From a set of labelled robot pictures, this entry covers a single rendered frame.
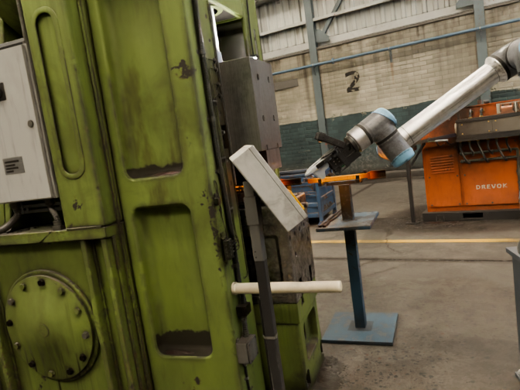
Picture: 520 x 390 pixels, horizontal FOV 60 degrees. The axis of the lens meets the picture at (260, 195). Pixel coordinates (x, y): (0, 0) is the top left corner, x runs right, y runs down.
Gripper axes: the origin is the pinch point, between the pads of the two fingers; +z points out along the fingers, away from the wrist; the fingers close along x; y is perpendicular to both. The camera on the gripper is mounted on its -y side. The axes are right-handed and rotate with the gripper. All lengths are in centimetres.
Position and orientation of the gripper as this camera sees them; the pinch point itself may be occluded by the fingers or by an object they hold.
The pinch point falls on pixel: (306, 172)
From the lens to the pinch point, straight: 165.4
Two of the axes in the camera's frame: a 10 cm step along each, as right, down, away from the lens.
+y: 6.1, 7.8, 1.5
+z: -7.9, 6.2, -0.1
